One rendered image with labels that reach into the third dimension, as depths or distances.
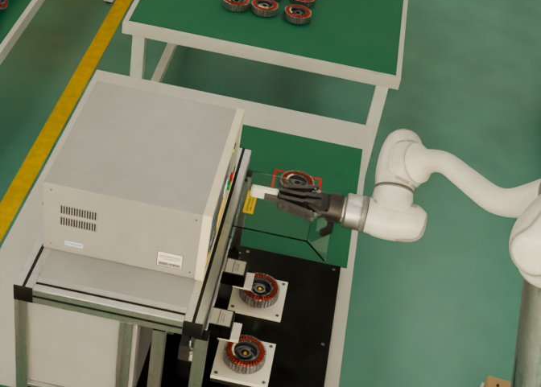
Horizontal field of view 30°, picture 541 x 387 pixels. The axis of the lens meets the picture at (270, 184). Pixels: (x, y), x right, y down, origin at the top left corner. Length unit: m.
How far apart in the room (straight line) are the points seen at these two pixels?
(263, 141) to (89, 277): 1.24
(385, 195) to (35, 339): 0.92
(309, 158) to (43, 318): 1.31
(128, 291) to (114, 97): 0.52
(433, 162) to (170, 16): 1.82
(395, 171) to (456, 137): 2.50
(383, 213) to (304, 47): 1.59
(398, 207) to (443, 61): 3.14
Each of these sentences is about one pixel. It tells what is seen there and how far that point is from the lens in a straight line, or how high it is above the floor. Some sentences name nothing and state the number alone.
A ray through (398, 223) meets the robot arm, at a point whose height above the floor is 1.21.
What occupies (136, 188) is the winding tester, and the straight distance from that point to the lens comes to 2.32.
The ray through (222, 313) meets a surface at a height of 0.92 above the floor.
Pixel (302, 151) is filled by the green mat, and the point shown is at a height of 0.75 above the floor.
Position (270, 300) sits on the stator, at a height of 0.81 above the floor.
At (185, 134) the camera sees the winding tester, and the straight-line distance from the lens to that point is 2.49.
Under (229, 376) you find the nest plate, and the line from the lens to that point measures 2.65.
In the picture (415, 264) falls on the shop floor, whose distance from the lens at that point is 4.26.
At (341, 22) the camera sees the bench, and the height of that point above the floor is 0.75.
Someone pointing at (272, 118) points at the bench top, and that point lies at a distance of 3.57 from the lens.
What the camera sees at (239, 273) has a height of 0.87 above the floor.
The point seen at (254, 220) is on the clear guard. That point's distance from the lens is 2.65.
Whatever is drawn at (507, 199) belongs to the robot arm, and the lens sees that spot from 2.32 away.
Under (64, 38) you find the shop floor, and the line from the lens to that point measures 5.29.
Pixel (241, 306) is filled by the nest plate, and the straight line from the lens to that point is 2.82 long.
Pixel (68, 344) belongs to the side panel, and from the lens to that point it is 2.48.
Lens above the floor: 2.81
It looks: 39 degrees down
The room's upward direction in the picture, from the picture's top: 11 degrees clockwise
